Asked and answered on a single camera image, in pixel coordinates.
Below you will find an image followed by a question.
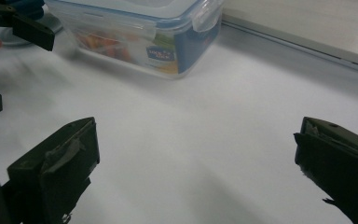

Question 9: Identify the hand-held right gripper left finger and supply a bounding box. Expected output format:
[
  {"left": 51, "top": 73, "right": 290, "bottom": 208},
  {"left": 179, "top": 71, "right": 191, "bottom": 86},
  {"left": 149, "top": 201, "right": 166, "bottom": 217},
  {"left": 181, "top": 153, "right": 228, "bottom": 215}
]
[{"left": 3, "top": 116, "right": 101, "bottom": 224}]

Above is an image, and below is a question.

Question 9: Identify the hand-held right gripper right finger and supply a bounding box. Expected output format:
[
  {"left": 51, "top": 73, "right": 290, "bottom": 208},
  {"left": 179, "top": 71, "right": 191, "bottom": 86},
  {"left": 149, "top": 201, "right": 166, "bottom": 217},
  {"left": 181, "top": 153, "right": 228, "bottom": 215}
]
[{"left": 293, "top": 116, "right": 358, "bottom": 224}]

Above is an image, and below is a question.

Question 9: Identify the clear rectangular food container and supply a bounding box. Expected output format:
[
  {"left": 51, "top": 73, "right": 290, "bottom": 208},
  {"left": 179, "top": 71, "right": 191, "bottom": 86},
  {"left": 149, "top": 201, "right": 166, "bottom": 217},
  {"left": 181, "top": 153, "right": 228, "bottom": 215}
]
[{"left": 44, "top": 0, "right": 226, "bottom": 79}]

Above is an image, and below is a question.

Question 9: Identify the aluminium rail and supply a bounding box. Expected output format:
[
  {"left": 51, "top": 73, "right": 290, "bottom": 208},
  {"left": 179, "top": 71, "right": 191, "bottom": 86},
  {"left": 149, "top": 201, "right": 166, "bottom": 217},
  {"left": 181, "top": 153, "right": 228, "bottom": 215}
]
[{"left": 222, "top": 13, "right": 358, "bottom": 77}]

